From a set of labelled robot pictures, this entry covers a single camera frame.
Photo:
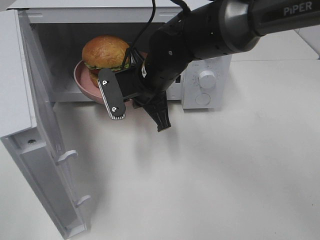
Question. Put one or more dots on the white microwave oven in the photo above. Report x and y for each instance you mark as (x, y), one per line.
(61, 28)

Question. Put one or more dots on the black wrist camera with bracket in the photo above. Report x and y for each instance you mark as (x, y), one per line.
(118, 87)

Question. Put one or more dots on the white microwave door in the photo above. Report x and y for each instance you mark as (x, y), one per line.
(29, 129)

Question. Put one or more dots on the lower white timer knob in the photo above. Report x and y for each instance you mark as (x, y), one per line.
(207, 79)

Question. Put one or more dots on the burger with lettuce and tomato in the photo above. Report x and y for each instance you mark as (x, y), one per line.
(105, 51)

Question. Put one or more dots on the pink round plate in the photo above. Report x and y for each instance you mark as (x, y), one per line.
(82, 78)

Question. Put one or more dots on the round white door button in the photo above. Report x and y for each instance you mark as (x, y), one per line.
(203, 99)

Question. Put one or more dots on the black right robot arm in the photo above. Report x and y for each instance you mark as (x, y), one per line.
(219, 28)

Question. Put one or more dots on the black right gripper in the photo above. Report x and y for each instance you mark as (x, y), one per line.
(152, 78)

